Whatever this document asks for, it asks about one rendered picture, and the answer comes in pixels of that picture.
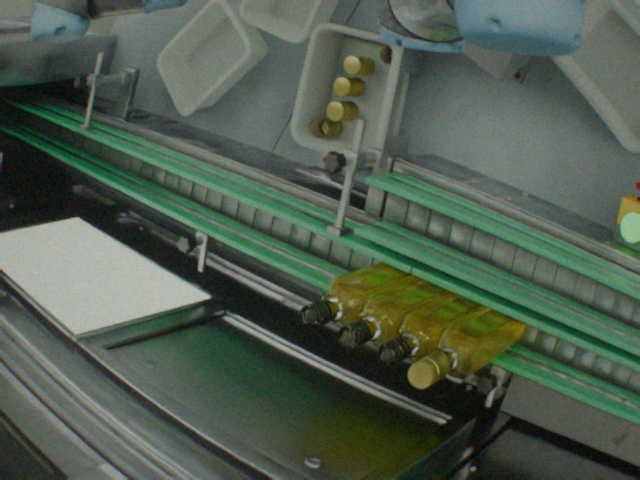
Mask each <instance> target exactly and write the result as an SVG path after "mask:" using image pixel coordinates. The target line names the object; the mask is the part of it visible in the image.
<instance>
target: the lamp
mask: <svg viewBox="0 0 640 480"><path fill-rule="evenodd" d="M621 232H622V235H623V237H624V238H625V239H626V240H627V241H628V242H632V243H633V242H637V241H639V240H640V213H638V212H635V211H632V212H629V213H628V214H626V215H625V217H624V218H623V220H622V223H621Z"/></svg>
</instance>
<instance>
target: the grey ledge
mask: <svg viewBox="0 0 640 480"><path fill-rule="evenodd" d="M500 410H501V411H503V412H506V413H508V414H510V415H513V416H515V417H518V418H520V419H523V420H525V421H528V422H530V423H532V424H535V425H537V426H540V427H542V428H545V429H547V430H550V431H552V432H555V433H557V434H560V435H562V436H565V437H567V438H570V439H572V440H575V441H577V442H579V443H582V444H584V445H587V446H589V447H592V448H594V449H597V450H599V451H602V452H604V453H607V454H609V455H612V456H614V457H617V458H619V459H622V460H624V461H627V462H630V463H632V464H635V465H637V466H640V425H638V424H636V423H633V422H631V421H628V420H626V419H624V418H621V417H619V416H616V415H614V414H611V413H609V412H607V411H604V410H602V409H599V408H597V407H594V406H592V405H590V404H587V403H585V402H582V401H580V400H578V399H575V398H573V397H570V396H568V395H566V394H563V393H561V392H558V391H556V390H553V389H551V388H549V387H546V386H544V385H541V384H539V383H537V382H534V381H532V380H529V379H527V378H525V377H522V376H520V375H518V374H515V373H514V374H513V377H512V379H511V382H510V385H509V387H508V390H507V392H506V395H505V397H504V400H503V402H502V405H501V407H500Z"/></svg>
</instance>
